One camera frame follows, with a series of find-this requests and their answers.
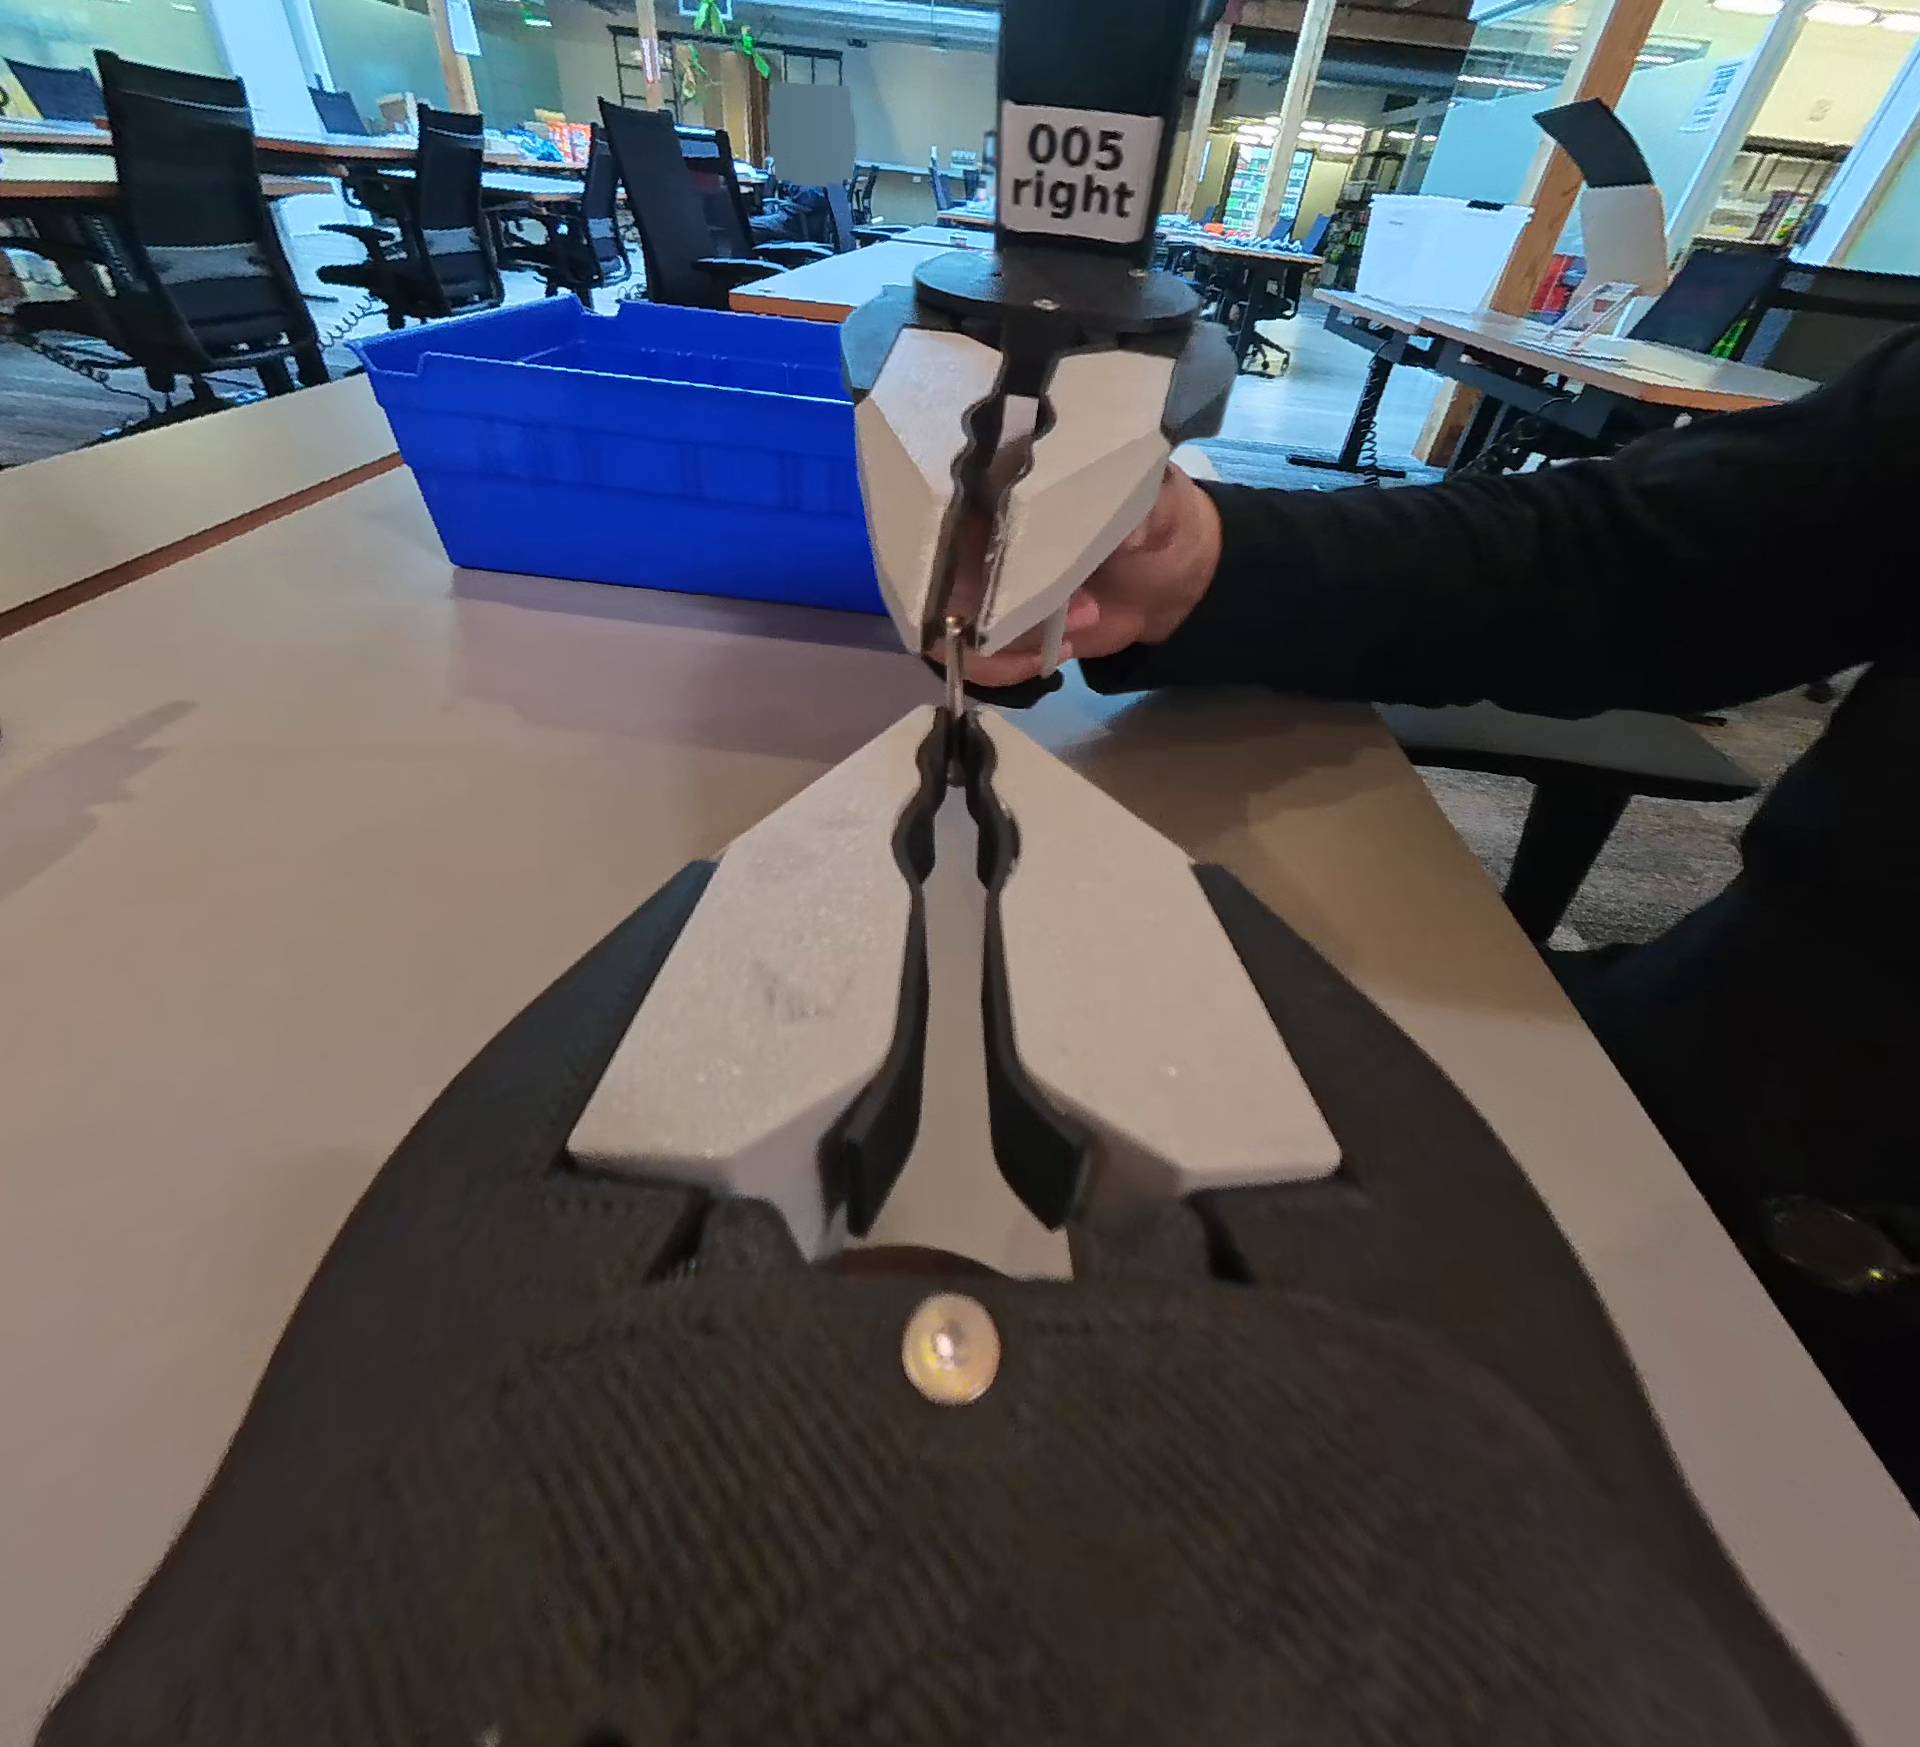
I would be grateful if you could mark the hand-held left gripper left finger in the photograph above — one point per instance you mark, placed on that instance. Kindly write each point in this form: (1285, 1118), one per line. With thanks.
(750, 997)

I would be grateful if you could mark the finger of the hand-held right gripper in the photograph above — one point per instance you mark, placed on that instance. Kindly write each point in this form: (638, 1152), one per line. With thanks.
(1088, 472)
(906, 472)

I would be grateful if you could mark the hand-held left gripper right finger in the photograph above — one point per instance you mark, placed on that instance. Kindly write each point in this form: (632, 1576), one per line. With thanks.
(1156, 1009)

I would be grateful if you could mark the metal screw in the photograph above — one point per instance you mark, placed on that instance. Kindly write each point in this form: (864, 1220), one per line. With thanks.
(951, 668)

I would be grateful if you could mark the person's right forearm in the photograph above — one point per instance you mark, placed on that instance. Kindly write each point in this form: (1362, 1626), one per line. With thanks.
(1572, 563)

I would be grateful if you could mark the long wooden top desk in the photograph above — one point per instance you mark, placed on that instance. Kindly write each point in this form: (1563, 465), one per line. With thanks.
(299, 145)

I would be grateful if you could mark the person's right hand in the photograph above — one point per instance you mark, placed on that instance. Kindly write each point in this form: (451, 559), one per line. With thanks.
(1171, 569)

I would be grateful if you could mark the blue plastic bin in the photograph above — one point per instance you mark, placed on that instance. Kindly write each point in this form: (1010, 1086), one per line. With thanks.
(598, 472)

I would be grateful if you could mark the green hanging decoration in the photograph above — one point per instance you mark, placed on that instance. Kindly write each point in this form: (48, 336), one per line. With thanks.
(719, 12)

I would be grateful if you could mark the white box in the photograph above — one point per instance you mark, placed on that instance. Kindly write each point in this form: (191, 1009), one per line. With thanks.
(1439, 250)

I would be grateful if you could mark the thick wooden column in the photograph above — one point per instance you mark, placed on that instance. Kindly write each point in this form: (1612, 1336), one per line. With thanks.
(1612, 51)

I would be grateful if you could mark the small card sign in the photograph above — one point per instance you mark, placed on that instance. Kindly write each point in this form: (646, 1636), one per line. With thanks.
(1588, 307)

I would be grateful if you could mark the black white curved stand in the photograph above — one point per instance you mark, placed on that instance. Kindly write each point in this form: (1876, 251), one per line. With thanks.
(1612, 187)

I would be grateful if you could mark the person's black clothing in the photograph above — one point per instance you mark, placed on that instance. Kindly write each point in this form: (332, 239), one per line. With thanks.
(1800, 952)

